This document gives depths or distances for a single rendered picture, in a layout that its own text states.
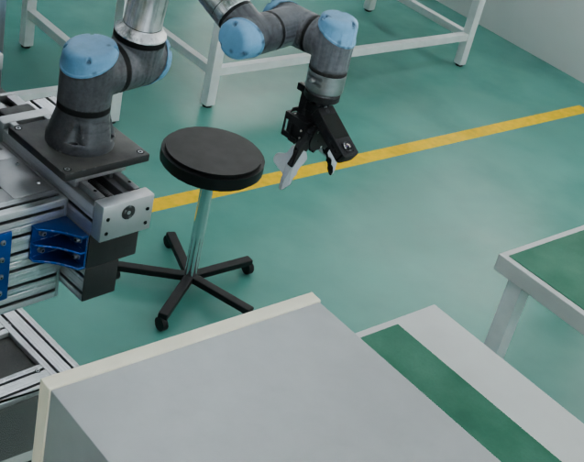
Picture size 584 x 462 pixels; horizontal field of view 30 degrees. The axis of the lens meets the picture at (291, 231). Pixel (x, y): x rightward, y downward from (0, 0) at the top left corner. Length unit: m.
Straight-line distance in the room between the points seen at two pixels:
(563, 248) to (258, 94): 2.51
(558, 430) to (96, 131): 1.19
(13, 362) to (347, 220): 1.79
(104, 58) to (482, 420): 1.10
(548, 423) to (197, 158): 1.51
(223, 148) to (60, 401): 2.27
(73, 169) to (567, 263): 1.41
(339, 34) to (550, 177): 3.34
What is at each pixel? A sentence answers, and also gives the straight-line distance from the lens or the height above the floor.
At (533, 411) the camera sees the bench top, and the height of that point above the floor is 0.75.
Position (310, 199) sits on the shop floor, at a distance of 4.46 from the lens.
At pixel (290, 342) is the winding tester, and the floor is 1.32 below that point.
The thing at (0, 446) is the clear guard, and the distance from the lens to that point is 1.60.
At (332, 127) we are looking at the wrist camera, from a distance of 2.07.
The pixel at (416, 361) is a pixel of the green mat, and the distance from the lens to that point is 2.45.
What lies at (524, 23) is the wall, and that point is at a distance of 6.77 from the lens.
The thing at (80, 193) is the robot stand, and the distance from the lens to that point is 2.34.
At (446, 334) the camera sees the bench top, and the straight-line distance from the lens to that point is 2.57.
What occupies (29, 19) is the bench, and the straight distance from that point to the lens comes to 5.25.
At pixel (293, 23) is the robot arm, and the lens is 2.05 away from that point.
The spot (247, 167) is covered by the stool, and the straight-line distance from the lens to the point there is 3.42.
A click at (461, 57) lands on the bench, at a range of 6.20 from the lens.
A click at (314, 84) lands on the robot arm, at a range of 2.06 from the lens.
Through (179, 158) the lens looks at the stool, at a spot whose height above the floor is 0.56.
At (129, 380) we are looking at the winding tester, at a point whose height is 1.32.
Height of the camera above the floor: 2.19
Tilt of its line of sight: 31 degrees down
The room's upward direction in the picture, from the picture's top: 14 degrees clockwise
